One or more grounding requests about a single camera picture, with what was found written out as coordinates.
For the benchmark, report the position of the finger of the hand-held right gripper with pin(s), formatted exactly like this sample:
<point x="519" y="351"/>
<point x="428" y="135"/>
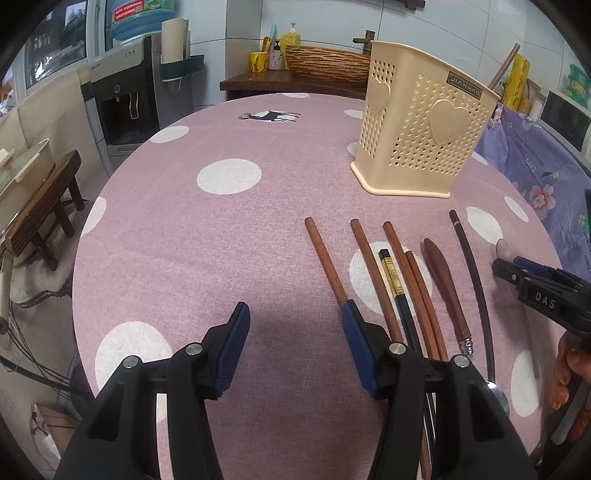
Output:
<point x="505" y="271"/>
<point x="535" y="268"/>

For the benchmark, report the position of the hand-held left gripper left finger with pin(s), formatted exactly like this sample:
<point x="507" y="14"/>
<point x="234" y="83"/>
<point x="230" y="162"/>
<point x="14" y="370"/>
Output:
<point x="234" y="344"/>

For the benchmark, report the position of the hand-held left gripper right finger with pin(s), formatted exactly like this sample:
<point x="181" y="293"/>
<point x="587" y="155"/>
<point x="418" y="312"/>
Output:
<point x="358" y="346"/>

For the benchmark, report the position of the thin black chopstick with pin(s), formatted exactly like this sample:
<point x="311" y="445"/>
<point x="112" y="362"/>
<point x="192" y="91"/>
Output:
<point x="471" y="263"/>

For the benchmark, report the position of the brown wooden chopstick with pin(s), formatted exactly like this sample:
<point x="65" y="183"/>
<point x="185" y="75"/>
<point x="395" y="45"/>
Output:
<point x="323" y="258"/>
<point x="399" y="251"/>
<point x="374" y="277"/>
<point x="503" y="67"/>
<point x="427" y="304"/>

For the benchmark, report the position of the black chopstick with gold band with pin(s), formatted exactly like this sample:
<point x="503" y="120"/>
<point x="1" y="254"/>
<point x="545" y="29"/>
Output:
<point x="392" y="277"/>

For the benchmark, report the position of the cream perforated utensil holder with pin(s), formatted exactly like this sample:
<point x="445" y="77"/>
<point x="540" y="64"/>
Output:
<point x="415" y="138"/>

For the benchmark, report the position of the person's right hand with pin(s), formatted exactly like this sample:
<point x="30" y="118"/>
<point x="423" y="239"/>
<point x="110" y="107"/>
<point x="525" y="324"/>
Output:
<point x="564" y="369"/>

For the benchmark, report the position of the pink polka dot tablecloth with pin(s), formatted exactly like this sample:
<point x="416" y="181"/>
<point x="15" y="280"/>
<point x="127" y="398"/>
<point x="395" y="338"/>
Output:
<point x="207" y="254"/>

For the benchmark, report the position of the purple floral cloth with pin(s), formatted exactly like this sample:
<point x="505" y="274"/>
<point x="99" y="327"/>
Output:
<point x="531" y="157"/>

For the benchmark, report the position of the white appliance with dark door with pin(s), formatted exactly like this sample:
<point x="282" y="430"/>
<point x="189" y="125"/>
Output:
<point x="565" y="117"/>

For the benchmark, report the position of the yellow package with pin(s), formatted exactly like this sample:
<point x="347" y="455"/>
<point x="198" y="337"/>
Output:
<point x="515" y="83"/>

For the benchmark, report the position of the green package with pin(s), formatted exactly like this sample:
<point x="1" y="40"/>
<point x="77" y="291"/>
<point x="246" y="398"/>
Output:
<point x="579" y="81"/>

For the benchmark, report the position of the cardboard box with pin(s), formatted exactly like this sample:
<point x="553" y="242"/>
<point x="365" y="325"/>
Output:
<point x="55" y="427"/>

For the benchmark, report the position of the dark wooden stool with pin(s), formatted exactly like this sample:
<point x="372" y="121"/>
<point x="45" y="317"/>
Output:
<point x="51" y="198"/>

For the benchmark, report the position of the dark wooden counter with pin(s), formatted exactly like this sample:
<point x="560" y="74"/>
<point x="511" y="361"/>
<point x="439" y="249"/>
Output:
<point x="258" y="85"/>

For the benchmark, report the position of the bronze faucet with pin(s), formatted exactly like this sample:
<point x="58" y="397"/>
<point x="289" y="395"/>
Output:
<point x="365" y="42"/>

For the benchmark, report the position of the wicker basket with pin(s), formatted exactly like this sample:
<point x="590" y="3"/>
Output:
<point x="328" y="64"/>

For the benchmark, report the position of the grey water dispenser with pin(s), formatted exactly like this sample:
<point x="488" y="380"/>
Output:
<point x="120" y="92"/>

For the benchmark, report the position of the yellow cup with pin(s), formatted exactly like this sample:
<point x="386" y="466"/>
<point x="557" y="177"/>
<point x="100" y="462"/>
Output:
<point x="259" y="62"/>

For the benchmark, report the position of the patterned pump bottle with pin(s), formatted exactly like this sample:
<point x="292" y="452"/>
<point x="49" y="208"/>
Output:
<point x="275" y="57"/>

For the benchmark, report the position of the yellow pump bottle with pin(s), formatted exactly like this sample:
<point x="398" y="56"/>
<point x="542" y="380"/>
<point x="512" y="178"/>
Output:
<point x="291" y="39"/>

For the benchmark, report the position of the blue water bottle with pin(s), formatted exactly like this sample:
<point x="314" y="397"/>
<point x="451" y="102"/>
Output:
<point x="138" y="23"/>

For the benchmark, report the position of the window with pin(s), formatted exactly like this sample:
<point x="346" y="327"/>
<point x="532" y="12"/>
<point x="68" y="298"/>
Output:
<point x="55" y="41"/>

